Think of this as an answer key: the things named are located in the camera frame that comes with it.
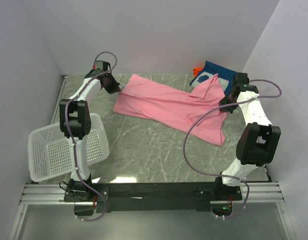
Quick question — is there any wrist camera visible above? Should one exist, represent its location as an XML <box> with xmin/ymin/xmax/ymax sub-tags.
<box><xmin>92</xmin><ymin>60</ymin><xmax>111</xmax><ymax>76</ymax></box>
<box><xmin>231</xmin><ymin>72</ymin><xmax>259</xmax><ymax>96</ymax></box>

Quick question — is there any aluminium rail frame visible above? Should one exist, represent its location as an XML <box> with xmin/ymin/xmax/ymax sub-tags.
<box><xmin>10</xmin><ymin>80</ymin><xmax>308</xmax><ymax>240</ymax></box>

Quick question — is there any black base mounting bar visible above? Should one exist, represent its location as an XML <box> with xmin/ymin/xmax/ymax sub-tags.
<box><xmin>64</xmin><ymin>179</ymin><xmax>242</xmax><ymax>213</ymax></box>

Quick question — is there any white plastic laundry basket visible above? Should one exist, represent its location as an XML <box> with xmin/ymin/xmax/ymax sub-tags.
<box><xmin>28</xmin><ymin>113</ymin><xmax>110</xmax><ymax>182</ymax></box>

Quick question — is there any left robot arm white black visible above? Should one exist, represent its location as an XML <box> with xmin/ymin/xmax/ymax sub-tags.
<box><xmin>59</xmin><ymin>71</ymin><xmax>121</xmax><ymax>201</ymax></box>

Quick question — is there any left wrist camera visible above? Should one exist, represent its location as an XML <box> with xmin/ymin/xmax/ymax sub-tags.
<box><xmin>92</xmin><ymin>60</ymin><xmax>111</xmax><ymax>76</ymax></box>

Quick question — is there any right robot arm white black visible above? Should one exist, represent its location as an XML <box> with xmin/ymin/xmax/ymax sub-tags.
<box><xmin>213</xmin><ymin>91</ymin><xmax>281</xmax><ymax>200</ymax></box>

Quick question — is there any blue printed folded t shirt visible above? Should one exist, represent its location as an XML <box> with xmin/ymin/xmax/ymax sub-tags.
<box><xmin>189</xmin><ymin>61</ymin><xmax>237</xmax><ymax>96</ymax></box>

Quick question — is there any pink t shirt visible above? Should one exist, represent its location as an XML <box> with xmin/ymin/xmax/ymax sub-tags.
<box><xmin>113</xmin><ymin>74</ymin><xmax>227</xmax><ymax>146</ymax></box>

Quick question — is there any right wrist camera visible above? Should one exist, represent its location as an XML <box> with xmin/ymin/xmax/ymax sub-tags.
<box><xmin>231</xmin><ymin>72</ymin><xmax>259</xmax><ymax>96</ymax></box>

